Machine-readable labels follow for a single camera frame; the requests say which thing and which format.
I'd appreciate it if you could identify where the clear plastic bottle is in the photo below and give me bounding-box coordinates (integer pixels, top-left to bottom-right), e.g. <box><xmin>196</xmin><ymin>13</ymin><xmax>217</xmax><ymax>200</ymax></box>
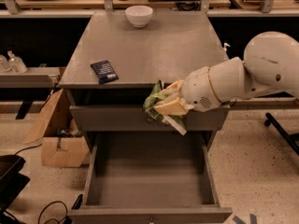
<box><xmin>7</xmin><ymin>50</ymin><xmax>27</xmax><ymax>74</ymax></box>

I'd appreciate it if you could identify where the grey drawer cabinet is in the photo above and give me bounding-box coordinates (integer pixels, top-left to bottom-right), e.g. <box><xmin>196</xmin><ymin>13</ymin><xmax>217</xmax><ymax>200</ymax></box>
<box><xmin>60</xmin><ymin>9</ymin><xmax>228</xmax><ymax>146</ymax></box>

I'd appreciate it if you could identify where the black floor cable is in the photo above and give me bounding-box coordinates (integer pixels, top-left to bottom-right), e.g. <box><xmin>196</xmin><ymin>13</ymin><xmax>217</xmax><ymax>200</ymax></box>
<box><xmin>36</xmin><ymin>201</ymin><xmax>73</xmax><ymax>224</ymax></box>

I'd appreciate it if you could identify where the black chair base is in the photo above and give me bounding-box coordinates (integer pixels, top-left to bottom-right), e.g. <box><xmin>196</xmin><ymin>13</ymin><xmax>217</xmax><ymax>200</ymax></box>
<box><xmin>264</xmin><ymin>113</ymin><xmax>299</xmax><ymax>155</ymax></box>

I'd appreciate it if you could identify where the grey top drawer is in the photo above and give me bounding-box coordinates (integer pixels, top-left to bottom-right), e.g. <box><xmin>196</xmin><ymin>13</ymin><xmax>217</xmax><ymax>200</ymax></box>
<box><xmin>70</xmin><ymin>105</ymin><xmax>229</xmax><ymax>132</ymax></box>

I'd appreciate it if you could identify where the open grey middle drawer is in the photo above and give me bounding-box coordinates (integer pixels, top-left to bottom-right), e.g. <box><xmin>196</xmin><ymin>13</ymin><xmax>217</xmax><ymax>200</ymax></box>
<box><xmin>69</xmin><ymin>132</ymin><xmax>232</xmax><ymax>224</ymax></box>

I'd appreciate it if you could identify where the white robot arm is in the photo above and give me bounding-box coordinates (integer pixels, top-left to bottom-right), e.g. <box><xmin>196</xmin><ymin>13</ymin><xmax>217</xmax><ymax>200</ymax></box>
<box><xmin>153</xmin><ymin>32</ymin><xmax>299</xmax><ymax>116</ymax></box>

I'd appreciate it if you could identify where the dark blue snack bar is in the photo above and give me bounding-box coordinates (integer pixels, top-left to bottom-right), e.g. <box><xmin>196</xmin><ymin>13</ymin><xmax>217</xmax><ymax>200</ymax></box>
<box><xmin>91</xmin><ymin>61</ymin><xmax>119</xmax><ymax>84</ymax></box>

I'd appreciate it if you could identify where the open cardboard box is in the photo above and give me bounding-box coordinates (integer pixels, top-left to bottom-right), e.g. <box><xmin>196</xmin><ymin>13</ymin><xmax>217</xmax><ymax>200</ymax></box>
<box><xmin>23</xmin><ymin>90</ymin><xmax>89</xmax><ymax>167</ymax></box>

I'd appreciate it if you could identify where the white ceramic bowl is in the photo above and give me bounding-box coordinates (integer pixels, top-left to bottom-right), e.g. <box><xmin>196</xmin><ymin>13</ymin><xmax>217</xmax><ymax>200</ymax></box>
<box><xmin>125</xmin><ymin>6</ymin><xmax>153</xmax><ymax>28</ymax></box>

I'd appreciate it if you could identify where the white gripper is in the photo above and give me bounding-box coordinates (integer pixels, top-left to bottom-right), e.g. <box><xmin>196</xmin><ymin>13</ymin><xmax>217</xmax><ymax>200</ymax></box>
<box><xmin>153</xmin><ymin>66</ymin><xmax>221</xmax><ymax>116</ymax></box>

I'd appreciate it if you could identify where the white pump dispenser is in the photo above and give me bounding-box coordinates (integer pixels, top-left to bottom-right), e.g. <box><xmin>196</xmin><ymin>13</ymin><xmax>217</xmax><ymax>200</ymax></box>
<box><xmin>223</xmin><ymin>42</ymin><xmax>231</xmax><ymax>51</ymax></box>

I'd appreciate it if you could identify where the green jalapeno chip bag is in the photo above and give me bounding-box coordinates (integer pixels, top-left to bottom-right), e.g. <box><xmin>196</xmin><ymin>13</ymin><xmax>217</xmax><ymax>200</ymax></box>
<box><xmin>143</xmin><ymin>80</ymin><xmax>187</xmax><ymax>135</ymax></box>

